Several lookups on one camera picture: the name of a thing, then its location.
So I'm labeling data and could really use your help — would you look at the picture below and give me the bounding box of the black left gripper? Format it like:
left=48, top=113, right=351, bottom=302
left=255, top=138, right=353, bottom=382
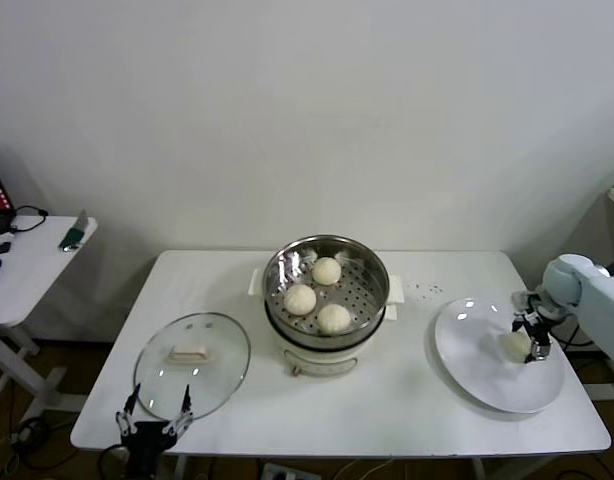
left=115, top=382, right=194, bottom=480

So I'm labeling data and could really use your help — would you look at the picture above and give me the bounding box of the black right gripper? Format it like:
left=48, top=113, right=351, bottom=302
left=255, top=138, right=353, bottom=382
left=509, top=290, right=556, bottom=365

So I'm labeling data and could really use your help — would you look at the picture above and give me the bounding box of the white steamed baozi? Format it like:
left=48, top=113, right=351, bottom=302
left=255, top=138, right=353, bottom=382
left=501, top=332, right=532, bottom=364
left=283, top=283, right=318, bottom=316
left=316, top=303, right=352, bottom=335
left=312, top=256, right=343, bottom=286

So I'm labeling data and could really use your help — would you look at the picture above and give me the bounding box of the round glass pot lid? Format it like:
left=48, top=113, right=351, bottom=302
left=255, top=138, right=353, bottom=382
left=134, top=312, right=252, bottom=424

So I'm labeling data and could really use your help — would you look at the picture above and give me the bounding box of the perforated steel steamer basket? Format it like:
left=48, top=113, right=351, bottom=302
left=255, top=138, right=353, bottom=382
left=248, top=234, right=407, bottom=351

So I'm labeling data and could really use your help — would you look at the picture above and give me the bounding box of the white oval plate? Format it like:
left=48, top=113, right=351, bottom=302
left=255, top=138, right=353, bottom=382
left=434, top=298, right=566, bottom=414

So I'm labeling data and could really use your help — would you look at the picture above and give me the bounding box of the white power strip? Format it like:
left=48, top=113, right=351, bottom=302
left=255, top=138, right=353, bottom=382
left=259, top=462, right=308, bottom=480

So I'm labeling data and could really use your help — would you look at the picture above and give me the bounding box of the white side table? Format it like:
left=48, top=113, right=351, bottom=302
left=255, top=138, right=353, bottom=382
left=0, top=214, right=99, bottom=414

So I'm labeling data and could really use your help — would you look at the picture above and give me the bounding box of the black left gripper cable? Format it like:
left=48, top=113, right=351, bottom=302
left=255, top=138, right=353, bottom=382
left=99, top=443, right=133, bottom=480

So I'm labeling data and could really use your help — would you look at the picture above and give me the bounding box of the white desk foot frame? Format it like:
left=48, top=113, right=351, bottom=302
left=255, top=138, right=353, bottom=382
left=581, top=364, right=614, bottom=401

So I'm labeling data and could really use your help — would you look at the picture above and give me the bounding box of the black coiled cable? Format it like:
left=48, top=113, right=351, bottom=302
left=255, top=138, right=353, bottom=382
left=9, top=414, right=53, bottom=454

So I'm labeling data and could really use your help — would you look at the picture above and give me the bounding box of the black charger cable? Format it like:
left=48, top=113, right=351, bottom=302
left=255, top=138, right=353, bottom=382
left=9, top=204, right=51, bottom=234

